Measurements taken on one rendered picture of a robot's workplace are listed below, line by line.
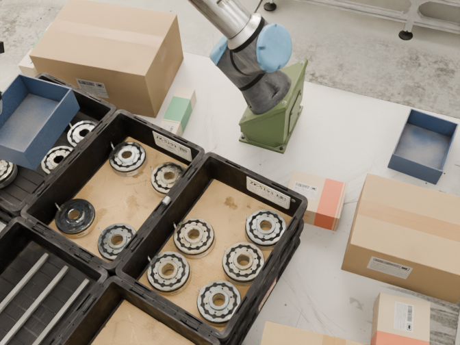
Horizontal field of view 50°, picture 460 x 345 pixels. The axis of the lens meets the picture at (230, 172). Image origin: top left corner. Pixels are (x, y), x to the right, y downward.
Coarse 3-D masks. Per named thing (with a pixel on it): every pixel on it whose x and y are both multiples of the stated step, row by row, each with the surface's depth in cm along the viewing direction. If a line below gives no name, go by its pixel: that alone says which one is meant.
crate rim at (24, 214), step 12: (108, 120) 137; (144, 120) 136; (96, 132) 135; (168, 132) 134; (84, 144) 133; (192, 144) 131; (60, 168) 128; (192, 168) 127; (180, 180) 125; (168, 192) 123; (24, 216) 121; (48, 228) 119; (144, 228) 118; (60, 240) 117; (84, 252) 115; (120, 252) 114; (108, 264) 113
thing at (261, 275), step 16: (224, 160) 128; (192, 176) 125; (256, 176) 125; (176, 192) 123; (288, 192) 122; (304, 208) 119; (288, 224) 117; (144, 240) 116; (128, 256) 114; (272, 256) 112; (144, 288) 111; (256, 288) 108; (240, 304) 106; (192, 320) 105; (224, 336) 102
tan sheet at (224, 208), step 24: (216, 192) 134; (240, 192) 134; (192, 216) 130; (216, 216) 130; (240, 216) 130; (288, 216) 129; (168, 240) 127; (216, 240) 126; (240, 240) 126; (192, 264) 123; (216, 264) 122; (240, 264) 122; (192, 288) 119; (240, 288) 119; (192, 312) 116
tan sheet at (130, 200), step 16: (144, 144) 144; (160, 160) 141; (176, 160) 141; (96, 176) 139; (112, 176) 139; (144, 176) 138; (80, 192) 136; (96, 192) 136; (112, 192) 136; (128, 192) 135; (144, 192) 135; (96, 208) 133; (112, 208) 133; (128, 208) 132; (144, 208) 132; (112, 224) 130; (128, 224) 130; (80, 240) 128; (96, 240) 127
